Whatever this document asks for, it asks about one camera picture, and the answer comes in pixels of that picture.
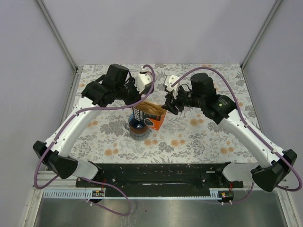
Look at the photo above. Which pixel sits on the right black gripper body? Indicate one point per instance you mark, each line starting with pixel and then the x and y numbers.
pixel 183 99

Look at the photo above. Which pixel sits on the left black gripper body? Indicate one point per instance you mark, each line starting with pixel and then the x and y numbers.
pixel 130 92

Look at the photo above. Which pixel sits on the orange coffee filter box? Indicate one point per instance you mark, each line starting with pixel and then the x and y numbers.
pixel 152 121

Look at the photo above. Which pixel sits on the blue plastic coffee dripper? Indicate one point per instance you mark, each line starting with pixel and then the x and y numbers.
pixel 135 123

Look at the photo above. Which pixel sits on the clear glass server pitcher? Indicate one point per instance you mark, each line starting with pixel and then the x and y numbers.
pixel 138 134

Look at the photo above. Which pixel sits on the brown paper coffee filter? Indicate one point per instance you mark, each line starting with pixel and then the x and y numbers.
pixel 150 108

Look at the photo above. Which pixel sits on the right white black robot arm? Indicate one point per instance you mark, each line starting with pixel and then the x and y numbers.
pixel 273 163

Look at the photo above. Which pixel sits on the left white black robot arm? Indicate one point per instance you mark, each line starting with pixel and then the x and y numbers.
pixel 116 84

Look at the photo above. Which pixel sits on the floral patterned table mat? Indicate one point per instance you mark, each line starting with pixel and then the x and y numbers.
pixel 187 138

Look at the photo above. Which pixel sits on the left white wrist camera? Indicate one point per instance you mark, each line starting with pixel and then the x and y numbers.
pixel 143 81

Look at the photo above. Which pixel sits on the white slotted cable duct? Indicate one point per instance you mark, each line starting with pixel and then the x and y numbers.
pixel 106 193

